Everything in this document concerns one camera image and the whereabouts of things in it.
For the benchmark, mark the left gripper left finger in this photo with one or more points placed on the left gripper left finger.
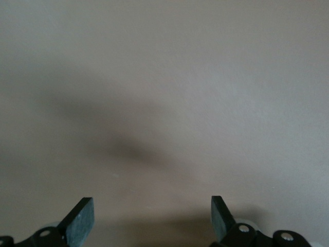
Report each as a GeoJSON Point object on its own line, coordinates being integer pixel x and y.
{"type": "Point", "coordinates": [78, 221]}

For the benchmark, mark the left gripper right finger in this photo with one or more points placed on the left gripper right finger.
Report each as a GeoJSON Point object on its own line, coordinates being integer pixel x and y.
{"type": "Point", "coordinates": [222, 221]}

